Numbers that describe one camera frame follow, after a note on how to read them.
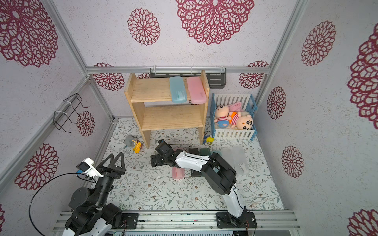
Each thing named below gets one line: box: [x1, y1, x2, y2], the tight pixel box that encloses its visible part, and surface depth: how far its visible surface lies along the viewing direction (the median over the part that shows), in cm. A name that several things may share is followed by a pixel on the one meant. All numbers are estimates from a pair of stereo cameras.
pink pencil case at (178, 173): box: [171, 166, 186, 180], surface depth 91 cm
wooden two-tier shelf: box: [124, 70, 211, 149], surface depth 90 cm
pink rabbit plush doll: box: [213, 102, 244, 128], surface depth 107 cm
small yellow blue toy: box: [203, 134, 216, 145], surface depth 105 cm
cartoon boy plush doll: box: [226, 111, 254, 130], surface depth 104 cm
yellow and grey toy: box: [124, 134, 142, 154], surface depth 102 cm
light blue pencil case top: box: [169, 76, 188, 104], surface depth 74 cm
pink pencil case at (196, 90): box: [186, 76, 207, 105], surface depth 75 cm
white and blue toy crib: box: [209, 93, 259, 142], surface depth 108 cm
